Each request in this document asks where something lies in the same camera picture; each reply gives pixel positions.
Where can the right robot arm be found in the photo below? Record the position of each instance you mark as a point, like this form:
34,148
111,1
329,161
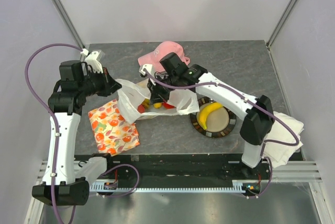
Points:
256,113

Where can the right aluminium frame post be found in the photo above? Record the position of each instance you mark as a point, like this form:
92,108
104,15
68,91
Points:
280,24

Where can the aluminium frame post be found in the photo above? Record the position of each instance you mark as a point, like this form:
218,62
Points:
280,24
68,22

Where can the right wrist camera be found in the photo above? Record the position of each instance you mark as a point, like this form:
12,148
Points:
146,69

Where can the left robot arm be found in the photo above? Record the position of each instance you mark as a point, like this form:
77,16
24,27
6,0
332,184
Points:
61,184

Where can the floral orange cloth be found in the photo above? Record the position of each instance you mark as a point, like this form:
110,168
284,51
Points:
112,133

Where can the pink baseball cap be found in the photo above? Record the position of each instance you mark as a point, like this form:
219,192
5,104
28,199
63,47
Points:
160,52

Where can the fake red tomato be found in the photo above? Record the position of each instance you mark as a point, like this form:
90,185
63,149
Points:
141,109

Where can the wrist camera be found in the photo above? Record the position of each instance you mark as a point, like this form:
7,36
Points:
146,69
93,59

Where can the single fake banana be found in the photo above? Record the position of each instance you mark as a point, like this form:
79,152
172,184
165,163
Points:
211,115

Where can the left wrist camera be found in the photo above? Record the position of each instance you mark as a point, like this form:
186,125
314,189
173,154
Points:
93,59

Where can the left aluminium frame post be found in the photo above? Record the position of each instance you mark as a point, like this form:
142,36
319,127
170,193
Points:
68,22

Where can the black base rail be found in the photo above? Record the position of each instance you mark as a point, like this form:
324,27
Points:
227,167

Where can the white folded towel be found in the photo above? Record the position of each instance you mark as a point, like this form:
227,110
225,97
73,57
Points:
279,154

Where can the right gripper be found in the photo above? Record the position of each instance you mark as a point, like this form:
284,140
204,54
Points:
157,96

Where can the dark striped ceramic plate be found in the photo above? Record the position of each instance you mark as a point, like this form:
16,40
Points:
226,127

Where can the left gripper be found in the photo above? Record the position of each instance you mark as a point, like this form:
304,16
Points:
110,85

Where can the fake banana bunch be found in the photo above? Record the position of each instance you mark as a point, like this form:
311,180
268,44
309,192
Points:
146,104

